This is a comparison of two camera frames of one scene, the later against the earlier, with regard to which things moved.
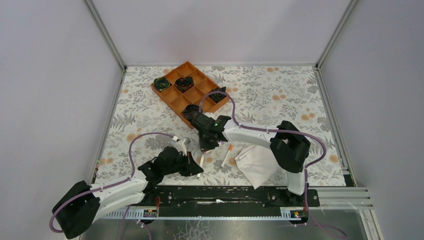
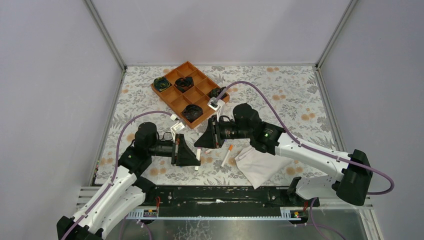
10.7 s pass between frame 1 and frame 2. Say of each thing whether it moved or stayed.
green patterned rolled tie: stayed
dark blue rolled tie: stayed
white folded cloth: stayed
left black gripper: moved
